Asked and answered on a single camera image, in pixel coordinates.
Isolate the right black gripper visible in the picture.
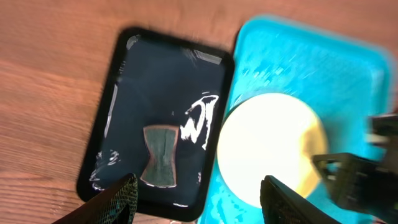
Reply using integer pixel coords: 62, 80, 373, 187
312, 113, 397, 223

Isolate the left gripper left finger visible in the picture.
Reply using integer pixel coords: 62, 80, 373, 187
54, 174, 138, 224

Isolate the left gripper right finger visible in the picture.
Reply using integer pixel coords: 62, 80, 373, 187
260, 175, 338, 224

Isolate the yellow-green plate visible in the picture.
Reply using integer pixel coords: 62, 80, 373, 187
217, 93, 328, 207

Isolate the dark sponge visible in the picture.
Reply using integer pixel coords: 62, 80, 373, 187
140, 124, 179, 188

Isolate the black plastic tray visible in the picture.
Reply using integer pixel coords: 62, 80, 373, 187
76, 27, 234, 222

